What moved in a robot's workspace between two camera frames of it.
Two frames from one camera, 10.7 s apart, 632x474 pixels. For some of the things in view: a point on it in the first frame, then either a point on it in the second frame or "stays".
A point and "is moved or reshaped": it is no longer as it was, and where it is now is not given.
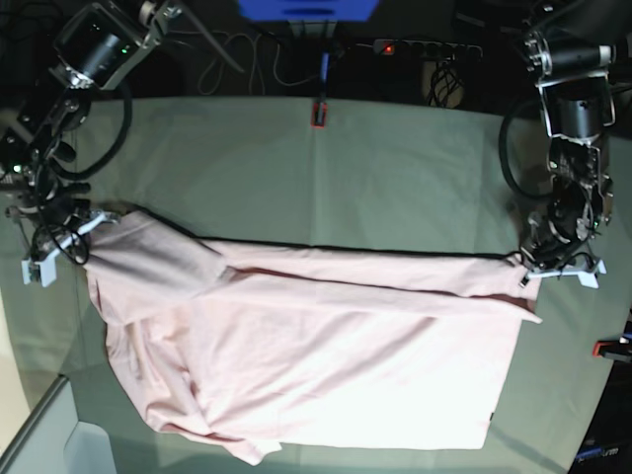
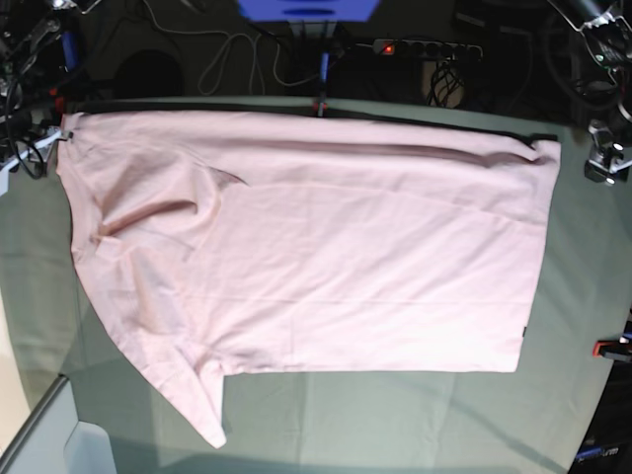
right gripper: x=548 y=248 → x=606 y=162
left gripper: x=55 y=234 → x=39 y=152
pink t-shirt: x=246 y=346 is moved or reshaped
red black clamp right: x=614 y=350 stays
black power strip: x=428 y=49 stays
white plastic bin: x=53 y=440 stays
